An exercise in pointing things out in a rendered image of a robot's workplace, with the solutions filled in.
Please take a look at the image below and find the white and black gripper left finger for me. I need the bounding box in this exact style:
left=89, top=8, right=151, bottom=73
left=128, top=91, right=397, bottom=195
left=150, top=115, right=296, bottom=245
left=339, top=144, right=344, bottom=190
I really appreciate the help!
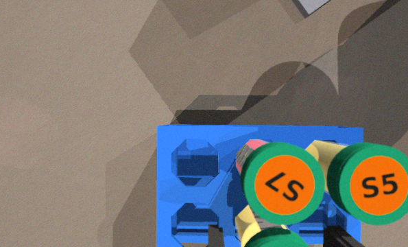
left=208, top=224, right=225, bottom=247

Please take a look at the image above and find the blue tube rack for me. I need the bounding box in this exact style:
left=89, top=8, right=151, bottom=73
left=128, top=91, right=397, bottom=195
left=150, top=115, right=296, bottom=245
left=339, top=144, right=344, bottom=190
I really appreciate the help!
left=157, top=124, right=363, bottom=247

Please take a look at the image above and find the sample tube s5 with green cap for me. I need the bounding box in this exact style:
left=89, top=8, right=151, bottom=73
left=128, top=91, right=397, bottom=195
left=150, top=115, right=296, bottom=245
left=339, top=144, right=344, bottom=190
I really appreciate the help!
left=305, top=140, right=408, bottom=226

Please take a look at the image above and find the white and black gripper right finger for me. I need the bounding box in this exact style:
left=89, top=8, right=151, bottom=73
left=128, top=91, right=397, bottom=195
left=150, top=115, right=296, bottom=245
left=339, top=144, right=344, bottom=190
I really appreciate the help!
left=323, top=226, right=365, bottom=247

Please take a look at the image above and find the grey flat tray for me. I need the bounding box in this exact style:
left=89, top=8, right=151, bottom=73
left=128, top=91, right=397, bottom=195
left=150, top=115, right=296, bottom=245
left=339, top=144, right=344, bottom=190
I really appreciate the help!
left=292, top=0, right=330, bottom=18

